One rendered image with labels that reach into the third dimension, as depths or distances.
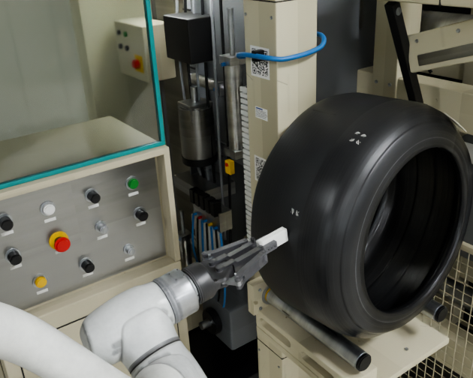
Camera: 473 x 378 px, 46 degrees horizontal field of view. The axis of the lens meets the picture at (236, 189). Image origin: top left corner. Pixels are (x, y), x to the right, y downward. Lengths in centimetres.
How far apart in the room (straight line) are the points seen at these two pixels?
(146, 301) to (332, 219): 39
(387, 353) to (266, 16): 89
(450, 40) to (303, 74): 37
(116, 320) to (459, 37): 103
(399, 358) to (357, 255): 46
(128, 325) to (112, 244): 69
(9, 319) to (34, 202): 82
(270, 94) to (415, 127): 38
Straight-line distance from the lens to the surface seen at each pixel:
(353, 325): 127
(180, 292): 102
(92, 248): 163
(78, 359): 79
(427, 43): 155
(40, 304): 166
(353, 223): 111
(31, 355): 76
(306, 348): 144
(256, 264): 108
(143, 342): 98
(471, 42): 148
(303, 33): 139
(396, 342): 158
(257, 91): 143
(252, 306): 154
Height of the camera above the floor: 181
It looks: 25 degrees down
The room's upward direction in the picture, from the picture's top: 3 degrees counter-clockwise
